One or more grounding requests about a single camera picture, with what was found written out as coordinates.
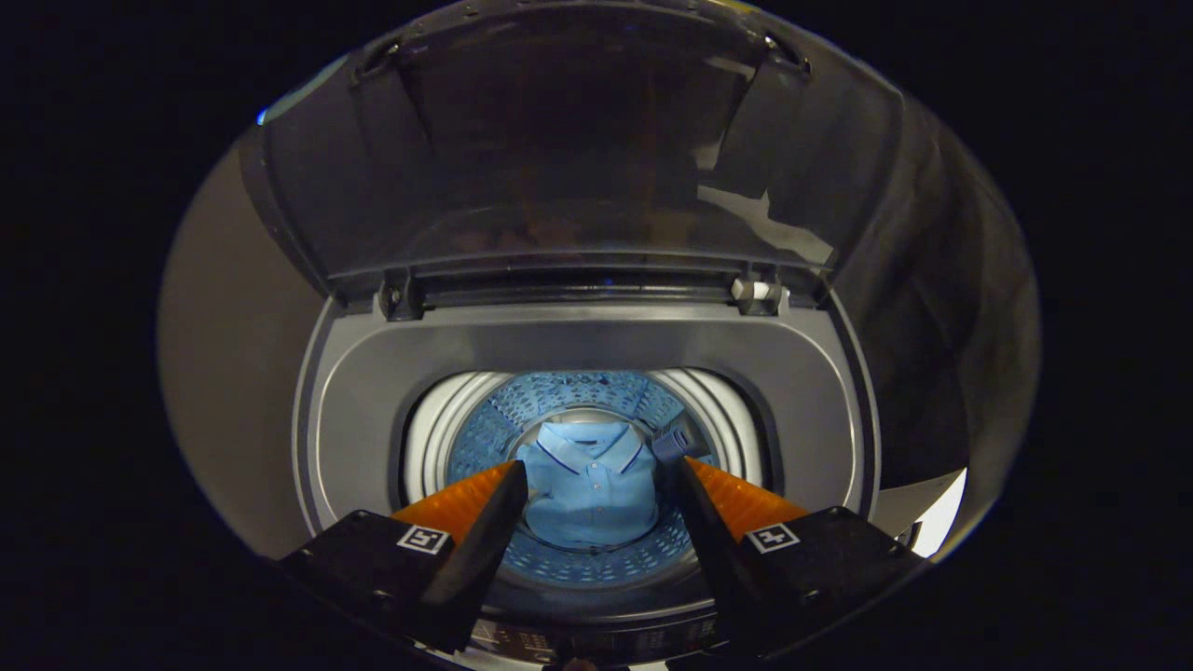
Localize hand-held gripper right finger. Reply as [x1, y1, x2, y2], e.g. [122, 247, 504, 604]
[674, 456, 926, 658]

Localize light blue polo shirt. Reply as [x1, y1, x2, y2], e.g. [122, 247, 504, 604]
[515, 419, 663, 549]

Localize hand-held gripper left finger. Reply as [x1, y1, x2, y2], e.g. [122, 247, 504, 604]
[278, 459, 529, 653]

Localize grey top-load washing machine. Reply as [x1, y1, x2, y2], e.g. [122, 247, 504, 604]
[292, 280, 883, 668]

